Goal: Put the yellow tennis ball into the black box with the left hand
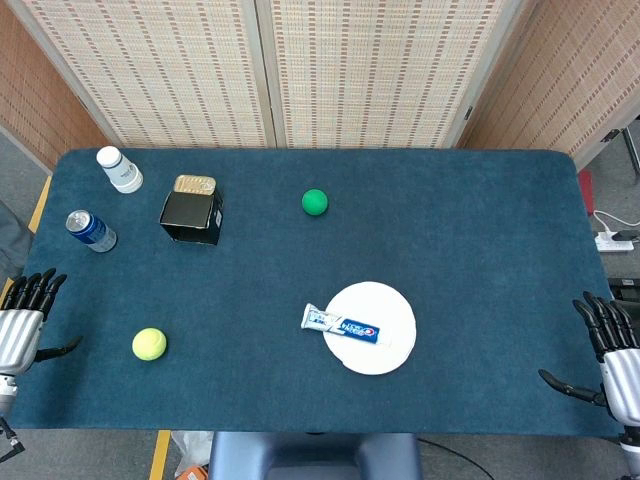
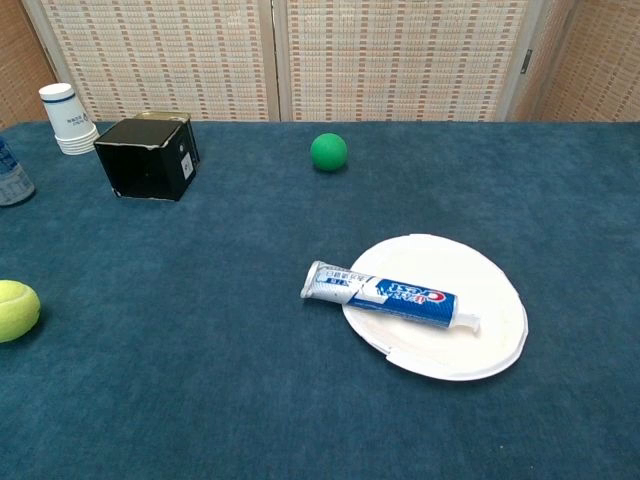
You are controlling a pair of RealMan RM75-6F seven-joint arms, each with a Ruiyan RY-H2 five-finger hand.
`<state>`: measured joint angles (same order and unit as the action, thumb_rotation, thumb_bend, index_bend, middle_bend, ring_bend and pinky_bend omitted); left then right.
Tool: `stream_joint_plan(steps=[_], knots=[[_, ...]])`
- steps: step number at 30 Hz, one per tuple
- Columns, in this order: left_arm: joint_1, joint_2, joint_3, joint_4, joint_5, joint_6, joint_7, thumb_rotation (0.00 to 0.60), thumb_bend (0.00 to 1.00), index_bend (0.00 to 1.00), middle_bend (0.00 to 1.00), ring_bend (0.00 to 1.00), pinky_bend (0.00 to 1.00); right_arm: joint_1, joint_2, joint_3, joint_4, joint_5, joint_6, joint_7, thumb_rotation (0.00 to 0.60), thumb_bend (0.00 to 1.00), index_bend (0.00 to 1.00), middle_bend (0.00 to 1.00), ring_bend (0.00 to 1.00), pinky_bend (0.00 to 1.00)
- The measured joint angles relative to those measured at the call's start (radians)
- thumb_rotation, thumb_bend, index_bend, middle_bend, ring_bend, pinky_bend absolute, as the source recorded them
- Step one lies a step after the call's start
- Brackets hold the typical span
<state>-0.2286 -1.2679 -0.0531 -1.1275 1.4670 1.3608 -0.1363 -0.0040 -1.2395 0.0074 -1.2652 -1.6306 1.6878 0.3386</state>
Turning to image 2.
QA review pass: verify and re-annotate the black square box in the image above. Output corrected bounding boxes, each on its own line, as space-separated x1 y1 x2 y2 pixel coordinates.
93 110 201 203

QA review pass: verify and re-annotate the stack of white paper cups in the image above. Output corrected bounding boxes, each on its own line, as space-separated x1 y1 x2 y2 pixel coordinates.
38 83 100 157

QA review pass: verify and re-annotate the blue table cloth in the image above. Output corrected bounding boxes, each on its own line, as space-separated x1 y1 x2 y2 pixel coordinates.
0 120 640 480

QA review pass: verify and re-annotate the green rubber ball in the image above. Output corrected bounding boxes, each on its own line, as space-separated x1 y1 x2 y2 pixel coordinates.
309 132 349 173

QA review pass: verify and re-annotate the blue white toothpaste tube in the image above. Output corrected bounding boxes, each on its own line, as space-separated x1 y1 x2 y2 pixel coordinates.
299 260 482 333

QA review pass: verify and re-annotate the yellow tennis ball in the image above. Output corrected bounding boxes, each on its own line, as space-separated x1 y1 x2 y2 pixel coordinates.
0 279 42 344

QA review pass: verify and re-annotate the white paper plate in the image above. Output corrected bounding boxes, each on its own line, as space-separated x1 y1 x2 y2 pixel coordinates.
341 233 529 382

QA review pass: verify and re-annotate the clear plastic water bottle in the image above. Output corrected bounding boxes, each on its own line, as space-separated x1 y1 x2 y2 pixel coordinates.
0 137 37 207

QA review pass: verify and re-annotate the woven folding screen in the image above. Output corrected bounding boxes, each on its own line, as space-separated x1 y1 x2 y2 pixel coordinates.
0 0 640 130

